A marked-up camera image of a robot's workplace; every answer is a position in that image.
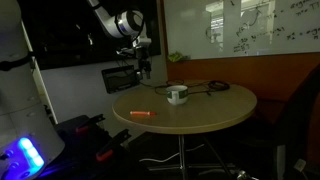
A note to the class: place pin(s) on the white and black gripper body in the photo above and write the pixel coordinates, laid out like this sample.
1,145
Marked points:
142,43

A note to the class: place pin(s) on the white cup with green band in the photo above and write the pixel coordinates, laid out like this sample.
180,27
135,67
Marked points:
177,94

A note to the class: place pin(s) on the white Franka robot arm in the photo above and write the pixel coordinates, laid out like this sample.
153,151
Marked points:
111,23

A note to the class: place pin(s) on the orange marker with white cap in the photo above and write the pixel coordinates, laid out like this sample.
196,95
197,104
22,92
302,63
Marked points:
142,113

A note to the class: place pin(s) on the whiteboard with writing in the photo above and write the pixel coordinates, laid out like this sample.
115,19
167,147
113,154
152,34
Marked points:
240,26

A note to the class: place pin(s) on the black office chair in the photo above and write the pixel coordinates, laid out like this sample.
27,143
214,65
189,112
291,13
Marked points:
300,126

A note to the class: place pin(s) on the large black wall screen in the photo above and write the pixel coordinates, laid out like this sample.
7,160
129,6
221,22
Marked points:
66,33

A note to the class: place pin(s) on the metal table pedestal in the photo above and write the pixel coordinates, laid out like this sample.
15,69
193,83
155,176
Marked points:
182,153

